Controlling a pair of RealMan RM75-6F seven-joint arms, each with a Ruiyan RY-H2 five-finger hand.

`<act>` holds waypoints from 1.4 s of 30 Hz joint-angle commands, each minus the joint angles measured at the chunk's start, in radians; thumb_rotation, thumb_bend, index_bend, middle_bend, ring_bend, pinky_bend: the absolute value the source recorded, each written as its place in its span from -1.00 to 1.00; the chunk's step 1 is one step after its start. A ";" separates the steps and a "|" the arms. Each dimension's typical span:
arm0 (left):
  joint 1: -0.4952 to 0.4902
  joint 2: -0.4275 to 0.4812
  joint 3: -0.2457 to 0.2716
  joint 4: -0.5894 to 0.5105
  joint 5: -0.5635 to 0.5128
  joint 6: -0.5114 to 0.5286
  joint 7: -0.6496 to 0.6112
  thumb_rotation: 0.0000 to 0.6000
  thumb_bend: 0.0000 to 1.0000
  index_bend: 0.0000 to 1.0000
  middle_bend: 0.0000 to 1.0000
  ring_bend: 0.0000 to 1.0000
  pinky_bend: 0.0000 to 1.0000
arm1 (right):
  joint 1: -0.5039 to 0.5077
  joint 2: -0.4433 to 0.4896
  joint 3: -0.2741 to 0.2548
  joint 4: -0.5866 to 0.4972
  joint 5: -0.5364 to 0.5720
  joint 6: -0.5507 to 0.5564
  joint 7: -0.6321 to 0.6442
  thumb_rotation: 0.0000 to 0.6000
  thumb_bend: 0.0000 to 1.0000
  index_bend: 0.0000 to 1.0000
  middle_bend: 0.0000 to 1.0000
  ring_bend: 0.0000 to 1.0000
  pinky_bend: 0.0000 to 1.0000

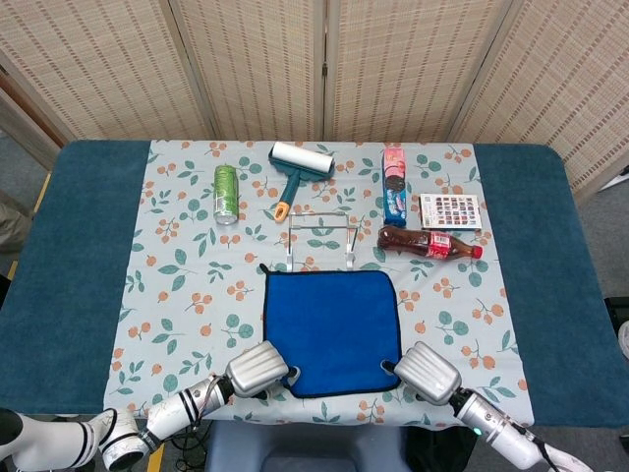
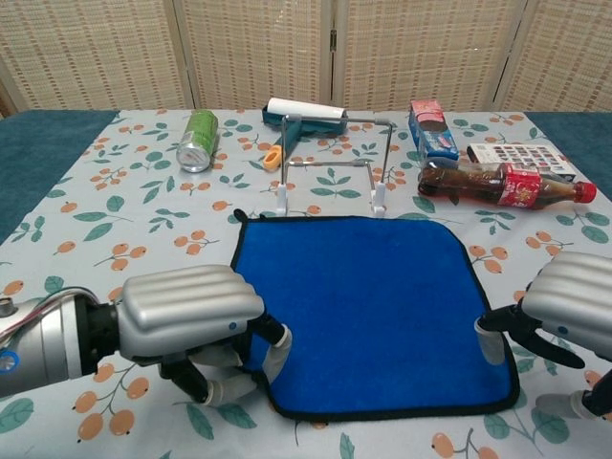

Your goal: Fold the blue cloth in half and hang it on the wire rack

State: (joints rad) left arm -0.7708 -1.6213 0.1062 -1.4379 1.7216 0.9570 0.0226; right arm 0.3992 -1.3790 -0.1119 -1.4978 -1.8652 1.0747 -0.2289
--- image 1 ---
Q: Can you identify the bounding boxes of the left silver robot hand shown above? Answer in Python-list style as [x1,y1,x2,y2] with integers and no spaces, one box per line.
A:
[224,340,302,400]

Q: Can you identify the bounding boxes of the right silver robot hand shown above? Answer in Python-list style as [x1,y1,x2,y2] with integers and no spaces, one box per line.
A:
[380,341,463,407]

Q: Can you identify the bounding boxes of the blue microfibre cloth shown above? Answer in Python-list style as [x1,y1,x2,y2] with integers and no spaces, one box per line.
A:
[258,264,402,399]

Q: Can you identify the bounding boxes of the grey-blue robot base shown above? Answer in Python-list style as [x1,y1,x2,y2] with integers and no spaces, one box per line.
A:
[203,421,409,472]

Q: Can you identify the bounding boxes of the floral tablecloth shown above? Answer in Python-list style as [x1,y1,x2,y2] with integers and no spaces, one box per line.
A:
[101,139,536,428]

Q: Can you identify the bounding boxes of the black bag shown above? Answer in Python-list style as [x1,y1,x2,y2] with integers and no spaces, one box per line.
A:
[405,426,481,472]

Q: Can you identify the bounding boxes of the cola bottle with red label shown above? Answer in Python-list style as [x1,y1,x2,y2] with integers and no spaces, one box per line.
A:
[376,225,485,261]

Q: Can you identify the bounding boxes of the flat box with printed squares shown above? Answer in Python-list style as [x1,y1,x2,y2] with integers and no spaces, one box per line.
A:
[419,192,484,232]

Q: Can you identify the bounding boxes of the green drink can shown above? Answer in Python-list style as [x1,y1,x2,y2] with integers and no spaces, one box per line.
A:
[212,164,241,226]

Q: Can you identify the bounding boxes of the blue pink cookie box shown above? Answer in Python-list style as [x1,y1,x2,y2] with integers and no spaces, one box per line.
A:
[381,146,409,228]

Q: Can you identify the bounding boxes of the black floor object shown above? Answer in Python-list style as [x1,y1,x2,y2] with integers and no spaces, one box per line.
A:
[602,296,629,335]

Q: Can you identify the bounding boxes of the teal lint roller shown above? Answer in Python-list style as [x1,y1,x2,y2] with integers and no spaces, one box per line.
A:
[267,142,337,225]

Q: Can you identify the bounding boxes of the teal table cover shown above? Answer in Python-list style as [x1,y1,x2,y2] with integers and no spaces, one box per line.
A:
[0,140,620,429]

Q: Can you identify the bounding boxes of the woven folding screen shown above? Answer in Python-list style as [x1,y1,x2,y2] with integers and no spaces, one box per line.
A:
[0,0,629,207]

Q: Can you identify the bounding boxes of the black floor cables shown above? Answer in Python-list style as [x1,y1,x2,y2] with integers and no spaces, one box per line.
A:
[169,426,212,472]

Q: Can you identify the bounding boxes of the metal wire stand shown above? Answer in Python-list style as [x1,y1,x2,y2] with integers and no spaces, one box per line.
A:
[285,210,357,274]

